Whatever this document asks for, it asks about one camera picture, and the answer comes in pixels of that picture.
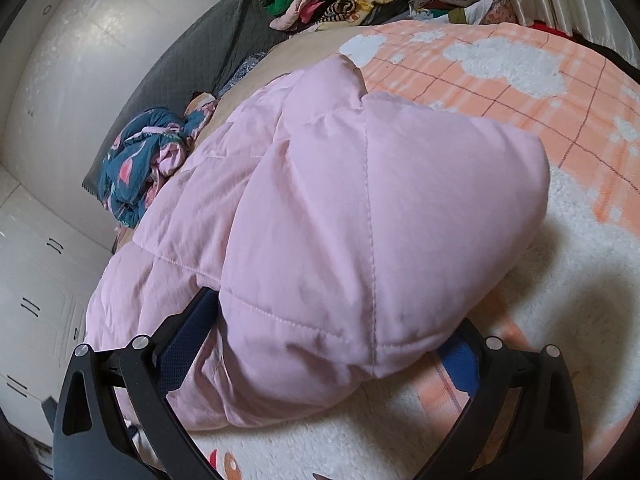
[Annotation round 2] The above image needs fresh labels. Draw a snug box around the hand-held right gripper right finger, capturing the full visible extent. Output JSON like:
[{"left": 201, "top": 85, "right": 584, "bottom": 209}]
[{"left": 415, "top": 319, "right": 584, "bottom": 480}]

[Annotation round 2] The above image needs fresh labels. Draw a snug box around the dark patterned pillow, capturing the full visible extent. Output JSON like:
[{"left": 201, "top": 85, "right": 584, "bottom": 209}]
[{"left": 216, "top": 52, "right": 270, "bottom": 98}]

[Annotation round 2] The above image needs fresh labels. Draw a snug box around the white wardrobe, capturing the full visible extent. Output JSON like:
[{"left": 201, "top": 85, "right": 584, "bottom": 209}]
[{"left": 0, "top": 167, "right": 117, "bottom": 461}]

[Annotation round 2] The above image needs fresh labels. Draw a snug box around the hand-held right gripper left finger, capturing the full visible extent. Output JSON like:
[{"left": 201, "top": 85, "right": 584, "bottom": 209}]
[{"left": 52, "top": 286, "right": 223, "bottom": 480}]

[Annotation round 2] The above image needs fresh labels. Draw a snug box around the red box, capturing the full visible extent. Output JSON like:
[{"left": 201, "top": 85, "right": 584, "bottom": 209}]
[{"left": 529, "top": 20, "right": 573, "bottom": 40}]

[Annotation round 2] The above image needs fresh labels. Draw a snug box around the pink quilted jacket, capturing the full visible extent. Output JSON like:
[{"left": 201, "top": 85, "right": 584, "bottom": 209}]
[{"left": 84, "top": 55, "right": 552, "bottom": 431}]

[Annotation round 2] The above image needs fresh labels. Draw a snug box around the grey padded headboard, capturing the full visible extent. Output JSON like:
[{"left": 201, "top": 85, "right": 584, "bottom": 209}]
[{"left": 81, "top": 0, "right": 301, "bottom": 196}]

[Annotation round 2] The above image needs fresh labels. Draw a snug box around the teal flamingo print duvet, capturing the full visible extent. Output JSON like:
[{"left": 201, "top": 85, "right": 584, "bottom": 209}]
[{"left": 97, "top": 94, "right": 222, "bottom": 229}]

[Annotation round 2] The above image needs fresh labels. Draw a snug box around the orange checked cloud blanket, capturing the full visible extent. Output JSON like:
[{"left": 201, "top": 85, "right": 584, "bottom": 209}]
[{"left": 185, "top": 21, "right": 640, "bottom": 480}]

